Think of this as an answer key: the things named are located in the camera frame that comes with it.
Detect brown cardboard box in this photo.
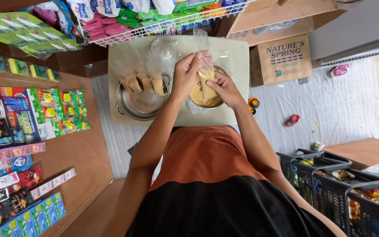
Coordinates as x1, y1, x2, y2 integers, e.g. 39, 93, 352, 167
249, 34, 313, 88

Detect wooden table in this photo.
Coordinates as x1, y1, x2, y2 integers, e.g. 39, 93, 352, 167
323, 138, 379, 172

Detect wooden shelf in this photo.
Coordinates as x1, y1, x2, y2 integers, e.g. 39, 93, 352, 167
226, 0, 348, 47

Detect hanging green toothbrush packs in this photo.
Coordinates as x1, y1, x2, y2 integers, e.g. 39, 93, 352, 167
0, 12, 84, 60

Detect black plastic basket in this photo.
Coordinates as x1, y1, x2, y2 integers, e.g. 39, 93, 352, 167
312, 168, 379, 232
345, 184, 379, 237
290, 154, 353, 211
276, 148, 324, 188

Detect person's right hand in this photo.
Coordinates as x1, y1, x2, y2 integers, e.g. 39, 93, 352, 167
206, 71, 243, 109

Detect stainless steel pot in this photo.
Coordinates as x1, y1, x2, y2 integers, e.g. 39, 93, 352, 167
116, 74, 172, 121

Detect pink slipper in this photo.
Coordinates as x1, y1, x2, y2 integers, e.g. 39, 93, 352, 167
329, 64, 349, 78

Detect grey metal appliance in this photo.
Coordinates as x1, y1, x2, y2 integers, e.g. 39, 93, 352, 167
308, 0, 379, 70

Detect white wire rack of packets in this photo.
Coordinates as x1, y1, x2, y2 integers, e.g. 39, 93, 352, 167
68, 0, 256, 47

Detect orange and black shirt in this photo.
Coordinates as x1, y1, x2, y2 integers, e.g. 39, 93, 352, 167
125, 126, 336, 237

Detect yellow and black toy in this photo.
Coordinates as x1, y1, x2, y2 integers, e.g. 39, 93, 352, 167
247, 97, 260, 115

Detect clear plastic bag brown sugar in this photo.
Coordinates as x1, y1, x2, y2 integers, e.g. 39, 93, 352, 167
193, 28, 217, 103

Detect wall display of sachet strips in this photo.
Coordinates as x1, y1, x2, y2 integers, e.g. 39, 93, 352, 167
0, 86, 91, 237

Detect red plastic toy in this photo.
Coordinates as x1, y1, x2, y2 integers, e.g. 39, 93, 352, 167
285, 114, 300, 127

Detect person's left hand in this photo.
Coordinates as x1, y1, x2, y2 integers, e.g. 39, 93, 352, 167
171, 50, 212, 99

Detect empty clear plastic bags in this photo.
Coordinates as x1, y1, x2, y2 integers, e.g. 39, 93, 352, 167
146, 37, 181, 78

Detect bowl of brown sugar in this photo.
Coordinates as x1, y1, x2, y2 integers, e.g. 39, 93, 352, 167
189, 65, 229, 109

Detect filled brown sugar packet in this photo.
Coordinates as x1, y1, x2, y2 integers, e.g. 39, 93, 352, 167
125, 59, 144, 94
137, 56, 154, 92
111, 61, 134, 93
147, 53, 166, 97

